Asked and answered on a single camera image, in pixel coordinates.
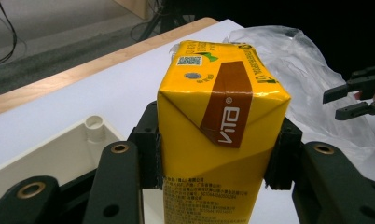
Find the wooden furniture frame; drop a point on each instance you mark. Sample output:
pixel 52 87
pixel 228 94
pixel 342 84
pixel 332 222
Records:
pixel 136 6

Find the wooden table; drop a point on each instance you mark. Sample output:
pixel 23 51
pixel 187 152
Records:
pixel 83 71

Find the black tripod stand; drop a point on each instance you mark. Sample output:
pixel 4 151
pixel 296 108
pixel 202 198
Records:
pixel 163 18

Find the white plastic bin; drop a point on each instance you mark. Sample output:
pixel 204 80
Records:
pixel 52 161

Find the translucent plastic bag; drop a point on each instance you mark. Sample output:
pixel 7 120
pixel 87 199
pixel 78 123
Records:
pixel 307 81

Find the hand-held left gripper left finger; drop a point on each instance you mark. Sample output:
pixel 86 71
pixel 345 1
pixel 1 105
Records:
pixel 146 146

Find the yellow drink carton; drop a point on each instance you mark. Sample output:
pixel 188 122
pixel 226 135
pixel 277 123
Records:
pixel 207 149

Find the black curtain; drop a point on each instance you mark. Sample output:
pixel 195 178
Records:
pixel 300 15

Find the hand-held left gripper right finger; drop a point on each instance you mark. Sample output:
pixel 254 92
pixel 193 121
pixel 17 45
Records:
pixel 283 155

